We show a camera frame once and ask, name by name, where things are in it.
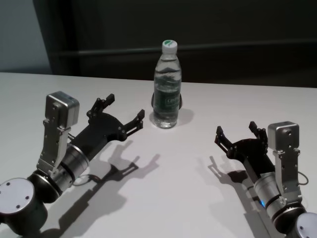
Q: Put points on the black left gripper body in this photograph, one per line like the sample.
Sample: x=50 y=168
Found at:
x=101 y=129

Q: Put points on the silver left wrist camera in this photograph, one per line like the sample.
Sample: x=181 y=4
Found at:
x=62 y=106

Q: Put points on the grey horizontal handrail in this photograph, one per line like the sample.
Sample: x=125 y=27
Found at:
x=111 y=52

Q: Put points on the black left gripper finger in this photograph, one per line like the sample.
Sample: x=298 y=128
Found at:
x=135 y=125
x=101 y=104

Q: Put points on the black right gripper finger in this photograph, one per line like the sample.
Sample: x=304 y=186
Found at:
x=260 y=135
x=223 y=140

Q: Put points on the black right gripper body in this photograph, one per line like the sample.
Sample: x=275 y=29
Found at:
x=252 y=153

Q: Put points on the clear plastic water bottle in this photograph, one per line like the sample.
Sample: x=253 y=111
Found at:
x=166 y=99

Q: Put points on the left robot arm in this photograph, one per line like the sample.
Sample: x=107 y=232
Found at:
x=17 y=196

